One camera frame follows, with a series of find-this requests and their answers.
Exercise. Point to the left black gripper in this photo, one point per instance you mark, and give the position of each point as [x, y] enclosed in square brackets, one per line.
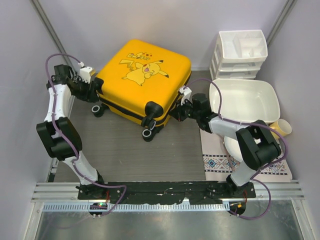
[91, 96]

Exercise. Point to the yellow mug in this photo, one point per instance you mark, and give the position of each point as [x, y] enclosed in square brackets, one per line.
[282, 127]

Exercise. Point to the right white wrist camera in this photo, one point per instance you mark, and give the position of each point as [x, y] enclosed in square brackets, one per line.
[185, 93]

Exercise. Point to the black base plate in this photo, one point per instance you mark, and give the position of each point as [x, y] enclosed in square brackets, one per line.
[166, 192]

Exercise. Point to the aluminium frame rail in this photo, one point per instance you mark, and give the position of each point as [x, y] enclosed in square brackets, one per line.
[66, 191]

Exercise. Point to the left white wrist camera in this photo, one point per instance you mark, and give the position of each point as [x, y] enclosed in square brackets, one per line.
[86, 73]

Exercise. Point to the grey cable duct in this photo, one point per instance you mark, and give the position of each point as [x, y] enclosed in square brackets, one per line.
[95, 207]

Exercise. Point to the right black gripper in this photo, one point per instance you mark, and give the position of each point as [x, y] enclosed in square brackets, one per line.
[179, 116]

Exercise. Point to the yellow Pikachu suitcase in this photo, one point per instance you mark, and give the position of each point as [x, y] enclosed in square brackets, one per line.
[141, 84]

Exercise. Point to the patterned placemat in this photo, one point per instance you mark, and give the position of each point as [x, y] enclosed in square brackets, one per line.
[218, 163]

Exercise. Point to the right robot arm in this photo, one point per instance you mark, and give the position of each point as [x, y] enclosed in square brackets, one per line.
[257, 145]

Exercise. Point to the white plastic basin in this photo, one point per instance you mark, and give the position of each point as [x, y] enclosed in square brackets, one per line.
[244, 100]

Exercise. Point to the white round plate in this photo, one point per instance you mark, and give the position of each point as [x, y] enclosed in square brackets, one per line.
[233, 148]

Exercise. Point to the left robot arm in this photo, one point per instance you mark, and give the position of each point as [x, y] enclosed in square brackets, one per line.
[57, 133]

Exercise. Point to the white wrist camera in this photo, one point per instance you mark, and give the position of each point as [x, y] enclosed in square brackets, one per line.
[86, 73]
[185, 93]

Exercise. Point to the white drawer organizer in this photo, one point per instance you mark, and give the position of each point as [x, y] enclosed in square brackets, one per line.
[238, 54]

